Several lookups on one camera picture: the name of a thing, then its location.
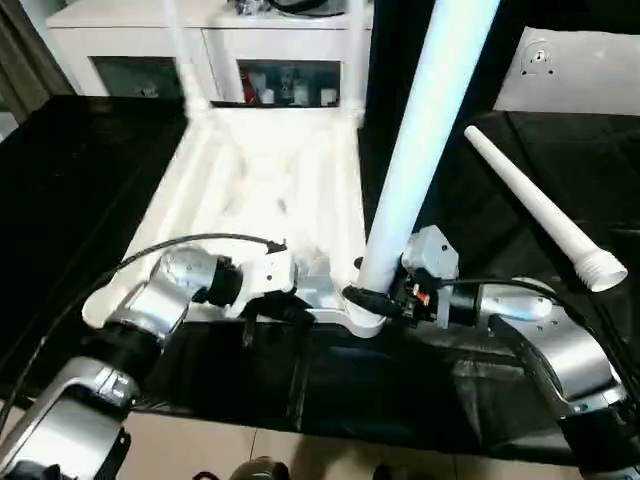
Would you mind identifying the white plastic table top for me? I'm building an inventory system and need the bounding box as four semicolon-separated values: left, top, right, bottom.
82;102;387;340

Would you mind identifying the white plastic table leg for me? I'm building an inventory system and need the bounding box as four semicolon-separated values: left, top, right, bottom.
343;0;370;122
168;0;207;120
349;0;502;297
463;125;629;294

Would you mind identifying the dark left robot foot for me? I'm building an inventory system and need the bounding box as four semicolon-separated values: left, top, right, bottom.
232;455;291;480

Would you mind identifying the dark grey cap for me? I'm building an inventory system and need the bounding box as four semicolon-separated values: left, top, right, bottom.
269;0;351;17

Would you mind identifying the white panel with screw holes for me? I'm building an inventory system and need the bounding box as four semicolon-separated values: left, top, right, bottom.
492;24;640;116

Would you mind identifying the white glass-door cabinet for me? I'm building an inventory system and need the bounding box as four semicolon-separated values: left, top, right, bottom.
45;0;374;109

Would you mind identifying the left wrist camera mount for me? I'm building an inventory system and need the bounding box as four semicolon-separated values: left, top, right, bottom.
232;247;300;319

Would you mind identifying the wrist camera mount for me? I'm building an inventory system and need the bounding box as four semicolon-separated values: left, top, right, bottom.
232;247;300;319
399;224;460;281

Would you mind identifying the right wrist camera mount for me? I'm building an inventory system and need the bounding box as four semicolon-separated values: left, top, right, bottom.
399;224;460;281

